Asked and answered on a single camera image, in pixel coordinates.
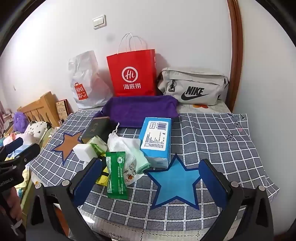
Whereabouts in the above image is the green tissue pack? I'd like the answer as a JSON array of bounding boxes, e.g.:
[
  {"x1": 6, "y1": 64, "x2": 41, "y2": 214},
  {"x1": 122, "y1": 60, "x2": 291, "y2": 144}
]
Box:
[{"x1": 89, "y1": 136, "x2": 108, "y2": 159}]

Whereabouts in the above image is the white sponge block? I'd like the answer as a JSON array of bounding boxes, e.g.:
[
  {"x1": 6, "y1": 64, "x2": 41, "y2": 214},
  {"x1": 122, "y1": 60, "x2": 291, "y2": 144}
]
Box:
[{"x1": 73, "y1": 144, "x2": 97, "y2": 161}]

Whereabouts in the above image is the dark rectangular box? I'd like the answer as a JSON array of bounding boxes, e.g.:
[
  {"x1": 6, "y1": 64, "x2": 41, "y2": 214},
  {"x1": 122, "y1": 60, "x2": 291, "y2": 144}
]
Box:
[{"x1": 81, "y1": 117, "x2": 110, "y2": 144}]

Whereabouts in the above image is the red paper bag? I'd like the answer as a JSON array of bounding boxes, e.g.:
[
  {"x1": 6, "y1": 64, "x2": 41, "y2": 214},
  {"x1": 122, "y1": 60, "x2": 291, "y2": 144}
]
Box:
[{"x1": 106, "y1": 33, "x2": 158, "y2": 97}]

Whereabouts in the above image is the grey waist bag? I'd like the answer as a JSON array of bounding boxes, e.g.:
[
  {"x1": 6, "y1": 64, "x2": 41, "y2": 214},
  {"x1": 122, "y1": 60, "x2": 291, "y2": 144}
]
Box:
[{"x1": 157, "y1": 67, "x2": 230, "y2": 106}]

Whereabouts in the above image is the white polka dot pillow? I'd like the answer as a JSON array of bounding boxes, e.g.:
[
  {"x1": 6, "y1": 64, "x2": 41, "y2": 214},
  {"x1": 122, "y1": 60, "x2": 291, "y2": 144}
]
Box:
[{"x1": 24, "y1": 121, "x2": 50, "y2": 144}]

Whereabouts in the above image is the white plastic shopping bag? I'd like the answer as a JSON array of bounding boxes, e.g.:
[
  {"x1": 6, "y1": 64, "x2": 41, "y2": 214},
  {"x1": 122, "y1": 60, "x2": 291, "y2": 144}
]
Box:
[{"x1": 68, "y1": 50, "x2": 114, "y2": 110}]

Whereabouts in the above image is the purple towel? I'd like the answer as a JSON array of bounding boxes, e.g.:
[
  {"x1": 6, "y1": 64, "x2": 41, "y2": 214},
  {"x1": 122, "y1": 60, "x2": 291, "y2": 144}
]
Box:
[{"x1": 94, "y1": 96, "x2": 179, "y2": 128}]

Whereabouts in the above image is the person's left hand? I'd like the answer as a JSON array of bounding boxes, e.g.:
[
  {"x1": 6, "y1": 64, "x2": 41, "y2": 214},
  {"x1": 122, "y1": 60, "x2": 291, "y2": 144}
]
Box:
[{"x1": 0, "y1": 188, "x2": 23, "y2": 232}]

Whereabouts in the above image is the yellow packet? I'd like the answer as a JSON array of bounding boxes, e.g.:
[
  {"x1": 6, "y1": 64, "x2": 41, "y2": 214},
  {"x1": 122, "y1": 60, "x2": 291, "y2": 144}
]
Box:
[{"x1": 96, "y1": 167, "x2": 110, "y2": 186}]

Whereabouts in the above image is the floral bedsheet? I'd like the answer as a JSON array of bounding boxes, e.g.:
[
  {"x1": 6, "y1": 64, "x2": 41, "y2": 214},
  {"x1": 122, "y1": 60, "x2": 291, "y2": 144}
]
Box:
[{"x1": 178, "y1": 102, "x2": 232, "y2": 115}]

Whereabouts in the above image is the green sachet packet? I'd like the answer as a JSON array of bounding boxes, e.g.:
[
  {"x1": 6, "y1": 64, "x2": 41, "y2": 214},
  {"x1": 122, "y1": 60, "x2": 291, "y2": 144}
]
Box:
[{"x1": 106, "y1": 151, "x2": 129, "y2": 200}]

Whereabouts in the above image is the wooden headboard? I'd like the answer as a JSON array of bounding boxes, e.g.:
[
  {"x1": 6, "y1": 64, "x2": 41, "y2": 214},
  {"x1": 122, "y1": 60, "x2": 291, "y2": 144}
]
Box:
[{"x1": 17, "y1": 91, "x2": 62, "y2": 128}]

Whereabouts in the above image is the patterned cardboard box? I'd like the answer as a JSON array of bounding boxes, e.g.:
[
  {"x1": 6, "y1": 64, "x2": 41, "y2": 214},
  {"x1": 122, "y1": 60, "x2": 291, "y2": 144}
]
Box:
[{"x1": 55, "y1": 99, "x2": 70, "y2": 121}]

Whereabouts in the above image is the brown wooden door frame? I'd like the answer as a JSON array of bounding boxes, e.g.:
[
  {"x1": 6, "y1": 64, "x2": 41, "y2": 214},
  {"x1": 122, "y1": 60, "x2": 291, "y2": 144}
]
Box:
[{"x1": 227, "y1": 0, "x2": 243, "y2": 112}]

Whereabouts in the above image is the white packet with orange print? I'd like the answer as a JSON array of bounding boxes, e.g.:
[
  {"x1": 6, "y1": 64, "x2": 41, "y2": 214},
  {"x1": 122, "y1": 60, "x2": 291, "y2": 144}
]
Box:
[{"x1": 124, "y1": 160, "x2": 144, "y2": 186}]

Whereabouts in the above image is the white wall switch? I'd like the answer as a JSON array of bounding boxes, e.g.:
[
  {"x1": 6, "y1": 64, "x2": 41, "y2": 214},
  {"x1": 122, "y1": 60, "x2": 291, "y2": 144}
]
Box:
[{"x1": 93, "y1": 14, "x2": 107, "y2": 29}]

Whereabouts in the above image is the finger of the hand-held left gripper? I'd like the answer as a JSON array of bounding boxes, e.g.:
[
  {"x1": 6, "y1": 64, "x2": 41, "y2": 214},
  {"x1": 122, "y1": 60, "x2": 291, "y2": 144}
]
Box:
[
  {"x1": 0, "y1": 137, "x2": 24, "y2": 158},
  {"x1": 0, "y1": 143, "x2": 41, "y2": 173}
]

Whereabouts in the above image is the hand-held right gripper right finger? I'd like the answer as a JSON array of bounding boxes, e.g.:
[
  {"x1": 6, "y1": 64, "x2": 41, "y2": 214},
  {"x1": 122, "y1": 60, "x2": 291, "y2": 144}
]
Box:
[{"x1": 198, "y1": 159, "x2": 281, "y2": 241}]

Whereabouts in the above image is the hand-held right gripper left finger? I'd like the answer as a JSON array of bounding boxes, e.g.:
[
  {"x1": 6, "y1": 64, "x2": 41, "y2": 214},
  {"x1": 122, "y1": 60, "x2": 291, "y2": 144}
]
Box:
[{"x1": 25, "y1": 158, "x2": 103, "y2": 241}]

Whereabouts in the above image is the purple plush toy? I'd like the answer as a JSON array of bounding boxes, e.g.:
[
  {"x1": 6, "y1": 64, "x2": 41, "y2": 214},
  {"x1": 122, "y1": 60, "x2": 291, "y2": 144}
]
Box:
[{"x1": 13, "y1": 112, "x2": 29, "y2": 133}]

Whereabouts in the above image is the grey checkered star blanket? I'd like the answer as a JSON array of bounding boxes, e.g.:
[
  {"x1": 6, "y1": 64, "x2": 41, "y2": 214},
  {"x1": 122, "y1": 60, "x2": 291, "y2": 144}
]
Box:
[{"x1": 29, "y1": 109, "x2": 281, "y2": 241}]

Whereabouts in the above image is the blue tissue pack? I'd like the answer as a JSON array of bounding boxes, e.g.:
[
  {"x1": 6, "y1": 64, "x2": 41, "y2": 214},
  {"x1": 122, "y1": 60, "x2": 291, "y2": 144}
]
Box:
[{"x1": 139, "y1": 117, "x2": 173, "y2": 169}]

